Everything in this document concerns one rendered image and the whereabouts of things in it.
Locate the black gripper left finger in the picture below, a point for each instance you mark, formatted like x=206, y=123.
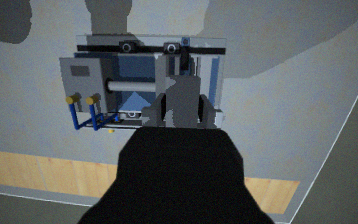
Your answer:
x=153, y=115

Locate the dark grey rectangular block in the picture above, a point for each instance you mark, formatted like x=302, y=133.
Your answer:
x=182, y=100

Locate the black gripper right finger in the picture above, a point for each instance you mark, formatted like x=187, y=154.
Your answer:
x=210, y=117

